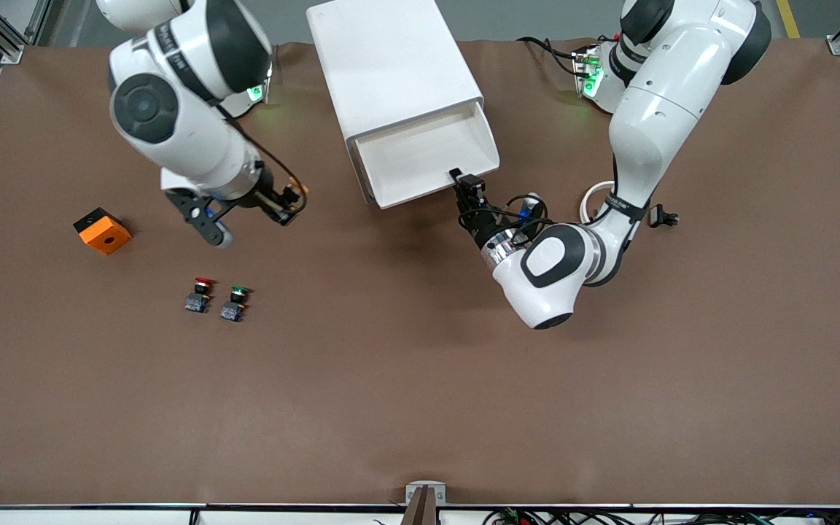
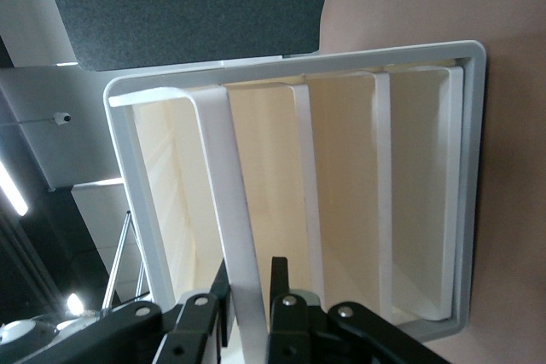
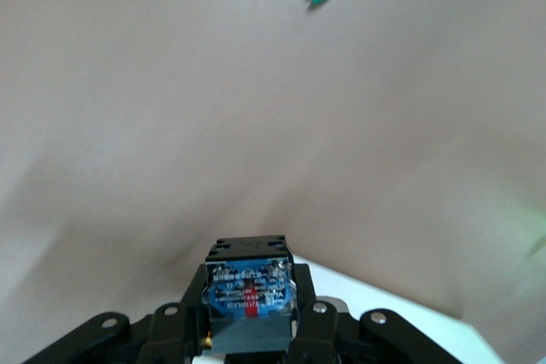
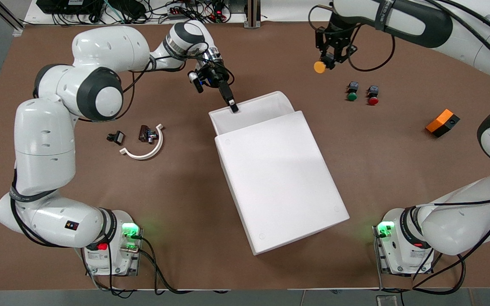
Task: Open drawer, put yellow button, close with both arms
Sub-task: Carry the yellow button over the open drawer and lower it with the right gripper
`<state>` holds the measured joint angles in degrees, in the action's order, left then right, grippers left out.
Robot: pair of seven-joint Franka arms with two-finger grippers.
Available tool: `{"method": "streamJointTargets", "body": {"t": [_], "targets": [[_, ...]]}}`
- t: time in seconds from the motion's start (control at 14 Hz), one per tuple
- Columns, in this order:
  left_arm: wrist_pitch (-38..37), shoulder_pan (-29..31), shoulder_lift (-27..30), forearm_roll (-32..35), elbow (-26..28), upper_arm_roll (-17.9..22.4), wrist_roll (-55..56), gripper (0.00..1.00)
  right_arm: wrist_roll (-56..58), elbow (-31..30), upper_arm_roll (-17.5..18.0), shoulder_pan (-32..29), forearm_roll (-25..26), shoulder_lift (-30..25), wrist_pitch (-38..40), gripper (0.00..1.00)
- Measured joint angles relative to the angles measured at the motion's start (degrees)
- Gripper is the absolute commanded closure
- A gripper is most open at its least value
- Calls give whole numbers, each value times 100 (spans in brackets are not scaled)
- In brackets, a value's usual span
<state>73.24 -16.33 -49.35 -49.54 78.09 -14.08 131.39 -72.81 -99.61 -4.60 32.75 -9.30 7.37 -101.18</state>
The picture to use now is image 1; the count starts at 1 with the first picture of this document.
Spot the cream plastic drawer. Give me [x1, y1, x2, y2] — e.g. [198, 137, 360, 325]
[353, 101, 501, 211]

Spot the white drawer cabinet housing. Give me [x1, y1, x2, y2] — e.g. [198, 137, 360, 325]
[306, 0, 484, 206]

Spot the white curved plastic tube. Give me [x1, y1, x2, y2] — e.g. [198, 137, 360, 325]
[580, 181, 616, 224]

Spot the green push button switch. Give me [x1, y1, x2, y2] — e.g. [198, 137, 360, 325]
[219, 286, 251, 323]

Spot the red push button switch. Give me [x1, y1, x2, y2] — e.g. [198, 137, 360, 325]
[184, 276, 215, 314]

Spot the black arm base cable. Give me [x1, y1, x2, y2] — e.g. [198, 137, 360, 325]
[516, 36, 588, 77]

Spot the orange button enclosure box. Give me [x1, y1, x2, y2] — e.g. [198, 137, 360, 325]
[73, 207, 133, 256]

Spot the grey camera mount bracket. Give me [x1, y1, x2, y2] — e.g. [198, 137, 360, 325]
[400, 480, 448, 525]

